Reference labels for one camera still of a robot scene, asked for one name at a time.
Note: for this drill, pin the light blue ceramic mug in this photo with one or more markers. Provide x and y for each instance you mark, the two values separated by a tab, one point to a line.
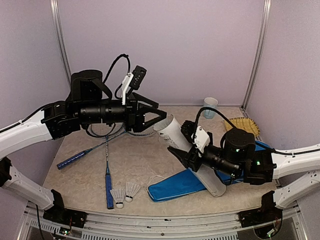
210	103

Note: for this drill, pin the blue badminton racket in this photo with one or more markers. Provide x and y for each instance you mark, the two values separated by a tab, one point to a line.
96	130
108	179

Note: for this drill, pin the right blue badminton racket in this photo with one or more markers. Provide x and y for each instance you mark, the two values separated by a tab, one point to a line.
108	179

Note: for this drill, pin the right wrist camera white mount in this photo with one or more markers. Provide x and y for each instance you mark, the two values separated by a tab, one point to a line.
201	139

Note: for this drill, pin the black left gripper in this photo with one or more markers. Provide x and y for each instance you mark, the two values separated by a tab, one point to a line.
134	117

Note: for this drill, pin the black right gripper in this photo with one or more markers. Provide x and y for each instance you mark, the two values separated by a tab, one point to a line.
186	158

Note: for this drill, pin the blue racket cover bag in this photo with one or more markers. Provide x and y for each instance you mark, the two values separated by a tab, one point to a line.
187	182

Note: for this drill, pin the left blue badminton racket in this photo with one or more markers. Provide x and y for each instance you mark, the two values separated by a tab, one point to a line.
96	130

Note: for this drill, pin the aluminium corner post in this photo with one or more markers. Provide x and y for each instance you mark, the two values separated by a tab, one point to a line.
54	6
258	54

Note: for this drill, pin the white shuttlecock tube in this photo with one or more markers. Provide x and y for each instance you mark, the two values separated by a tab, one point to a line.
183	141

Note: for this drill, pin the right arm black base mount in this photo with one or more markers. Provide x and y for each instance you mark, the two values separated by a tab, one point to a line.
267	212

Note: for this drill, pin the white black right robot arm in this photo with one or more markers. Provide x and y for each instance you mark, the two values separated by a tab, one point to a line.
237	157

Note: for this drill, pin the right aluminium corner post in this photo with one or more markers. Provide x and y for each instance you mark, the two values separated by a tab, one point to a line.
258	54

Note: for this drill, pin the aluminium front rail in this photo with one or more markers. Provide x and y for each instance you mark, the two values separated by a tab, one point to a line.
108	226

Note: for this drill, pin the white plastic shuttlecock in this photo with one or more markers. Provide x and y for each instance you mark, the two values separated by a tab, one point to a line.
131	189
118	195

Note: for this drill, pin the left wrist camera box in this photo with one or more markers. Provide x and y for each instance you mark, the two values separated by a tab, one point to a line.
138	75

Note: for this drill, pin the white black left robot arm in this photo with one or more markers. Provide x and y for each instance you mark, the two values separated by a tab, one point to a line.
90	101

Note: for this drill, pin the left aluminium corner post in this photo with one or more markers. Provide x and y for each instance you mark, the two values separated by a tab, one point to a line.
54	6

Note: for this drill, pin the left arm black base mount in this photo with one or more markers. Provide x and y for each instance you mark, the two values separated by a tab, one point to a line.
58	213

